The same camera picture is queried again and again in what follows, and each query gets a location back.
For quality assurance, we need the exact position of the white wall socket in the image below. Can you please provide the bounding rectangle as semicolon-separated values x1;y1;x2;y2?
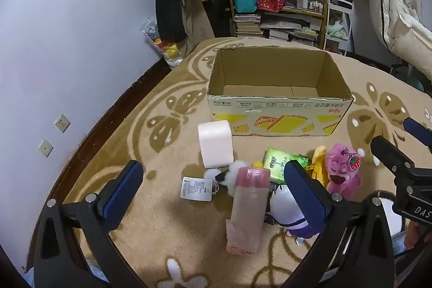
55;114;71;133
38;139;53;158

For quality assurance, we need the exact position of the pale pink foam block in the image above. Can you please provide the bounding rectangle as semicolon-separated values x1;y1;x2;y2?
197;120;235;169

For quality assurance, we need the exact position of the beige patterned rug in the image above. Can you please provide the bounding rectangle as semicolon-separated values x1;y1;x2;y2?
50;36;432;288

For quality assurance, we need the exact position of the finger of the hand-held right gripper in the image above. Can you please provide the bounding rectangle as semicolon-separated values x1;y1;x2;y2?
403;117;432;148
370;136;416;182

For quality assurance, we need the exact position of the beige hanging garment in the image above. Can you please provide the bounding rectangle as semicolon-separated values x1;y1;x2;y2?
180;0;217;49

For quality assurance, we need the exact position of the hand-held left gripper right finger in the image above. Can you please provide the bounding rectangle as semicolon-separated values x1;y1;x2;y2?
283;160;396;288

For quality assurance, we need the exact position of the yellow plush toy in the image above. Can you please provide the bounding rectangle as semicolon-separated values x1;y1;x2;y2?
305;145;329;188

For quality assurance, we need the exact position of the white trolley cart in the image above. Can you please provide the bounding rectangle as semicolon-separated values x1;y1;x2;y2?
326;0;354;56

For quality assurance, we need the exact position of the printed cardboard box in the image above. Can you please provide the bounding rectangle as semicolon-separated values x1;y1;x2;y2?
207;46;354;137

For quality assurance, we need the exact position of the pink trash bag roll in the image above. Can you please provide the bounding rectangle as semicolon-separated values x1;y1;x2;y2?
225;167;271;255

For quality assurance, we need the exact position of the white and purple plush toy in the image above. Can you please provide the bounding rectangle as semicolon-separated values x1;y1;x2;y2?
266;184;322;238

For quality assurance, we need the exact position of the clear plastic bag with toys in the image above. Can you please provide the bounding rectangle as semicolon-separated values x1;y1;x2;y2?
141;18;184;67

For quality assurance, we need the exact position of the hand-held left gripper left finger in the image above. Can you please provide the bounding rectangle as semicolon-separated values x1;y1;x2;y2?
34;160;149;288

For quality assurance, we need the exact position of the wide stack of books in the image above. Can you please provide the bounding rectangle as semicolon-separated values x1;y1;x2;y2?
261;12;321;46

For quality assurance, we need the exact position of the pink plush toy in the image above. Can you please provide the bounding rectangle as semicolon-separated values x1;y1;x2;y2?
325;144;366;197

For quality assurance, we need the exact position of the short stack of books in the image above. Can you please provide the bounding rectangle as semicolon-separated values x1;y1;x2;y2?
234;14;262;37

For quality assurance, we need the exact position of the white paper tag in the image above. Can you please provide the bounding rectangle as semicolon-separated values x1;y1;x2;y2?
180;176;212;201

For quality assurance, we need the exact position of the white duvet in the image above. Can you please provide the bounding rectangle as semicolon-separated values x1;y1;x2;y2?
366;0;432;73

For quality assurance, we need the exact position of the person's right hand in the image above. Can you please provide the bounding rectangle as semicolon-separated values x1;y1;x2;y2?
405;222;432;251

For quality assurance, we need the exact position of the white fluffy plush keychain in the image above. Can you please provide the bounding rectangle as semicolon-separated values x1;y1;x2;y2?
203;160;241;197

